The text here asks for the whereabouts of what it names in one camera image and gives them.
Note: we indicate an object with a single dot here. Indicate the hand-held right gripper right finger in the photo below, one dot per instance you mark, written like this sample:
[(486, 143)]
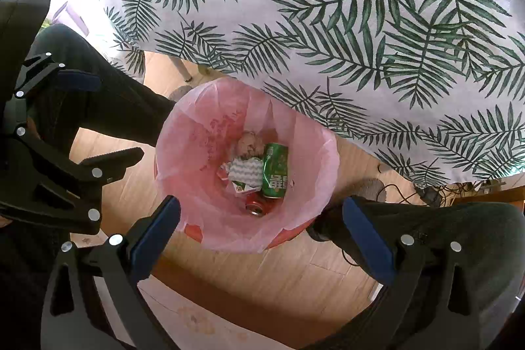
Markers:
[(369, 239)]

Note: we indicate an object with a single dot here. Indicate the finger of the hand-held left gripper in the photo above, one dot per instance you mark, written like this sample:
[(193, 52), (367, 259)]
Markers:
[(78, 81), (94, 165)]

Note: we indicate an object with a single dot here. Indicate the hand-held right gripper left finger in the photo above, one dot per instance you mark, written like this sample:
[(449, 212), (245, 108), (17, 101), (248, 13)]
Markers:
[(156, 239)]

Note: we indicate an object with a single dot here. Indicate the red trash bin pink liner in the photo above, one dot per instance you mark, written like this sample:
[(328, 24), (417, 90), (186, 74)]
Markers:
[(197, 153)]

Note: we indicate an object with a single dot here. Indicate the green white medicine box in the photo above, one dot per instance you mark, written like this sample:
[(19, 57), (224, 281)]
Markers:
[(242, 189)]

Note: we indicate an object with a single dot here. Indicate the crushed red can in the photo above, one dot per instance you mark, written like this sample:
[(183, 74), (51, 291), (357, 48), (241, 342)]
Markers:
[(257, 207)]

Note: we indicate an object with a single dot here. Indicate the crushed green can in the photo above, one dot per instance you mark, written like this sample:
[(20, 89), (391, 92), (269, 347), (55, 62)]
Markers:
[(275, 173)]

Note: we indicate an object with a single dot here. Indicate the chevron patterned foam wrap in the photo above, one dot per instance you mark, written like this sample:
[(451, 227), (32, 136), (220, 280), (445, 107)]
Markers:
[(248, 169)]

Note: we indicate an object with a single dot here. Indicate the brown paper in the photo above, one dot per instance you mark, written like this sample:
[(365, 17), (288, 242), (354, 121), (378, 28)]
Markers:
[(248, 143)]

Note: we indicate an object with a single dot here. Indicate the person's left leg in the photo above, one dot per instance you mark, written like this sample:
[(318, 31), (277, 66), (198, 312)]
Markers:
[(115, 104)]

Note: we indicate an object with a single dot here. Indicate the person's leg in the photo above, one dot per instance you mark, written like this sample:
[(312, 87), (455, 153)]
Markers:
[(451, 227), (115, 104)]

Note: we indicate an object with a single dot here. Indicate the purple object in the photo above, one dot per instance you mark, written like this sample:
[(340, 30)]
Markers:
[(69, 18)]

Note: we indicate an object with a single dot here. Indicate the grey round floor pad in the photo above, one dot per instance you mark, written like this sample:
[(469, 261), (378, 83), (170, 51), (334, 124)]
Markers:
[(370, 188), (181, 93)]

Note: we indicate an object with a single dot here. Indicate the person's right leg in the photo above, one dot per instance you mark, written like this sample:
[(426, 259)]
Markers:
[(451, 227)]

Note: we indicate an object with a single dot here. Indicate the white table leg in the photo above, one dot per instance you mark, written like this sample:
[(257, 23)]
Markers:
[(183, 69)]

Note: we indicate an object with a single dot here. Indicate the leaf print tablecloth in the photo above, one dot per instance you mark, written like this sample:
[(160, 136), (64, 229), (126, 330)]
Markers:
[(307, 5)]

